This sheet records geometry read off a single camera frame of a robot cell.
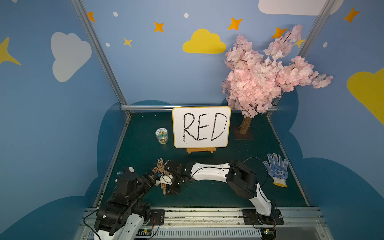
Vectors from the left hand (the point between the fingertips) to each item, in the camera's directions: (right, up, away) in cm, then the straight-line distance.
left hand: (152, 176), depth 70 cm
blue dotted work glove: (+72, -3, +20) cm, 75 cm away
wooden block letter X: (-1, +3, +22) cm, 23 cm away
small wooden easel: (+24, +9, +23) cm, 34 cm away
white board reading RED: (+25, +24, +20) cm, 40 cm away
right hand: (+6, -11, +12) cm, 18 cm away
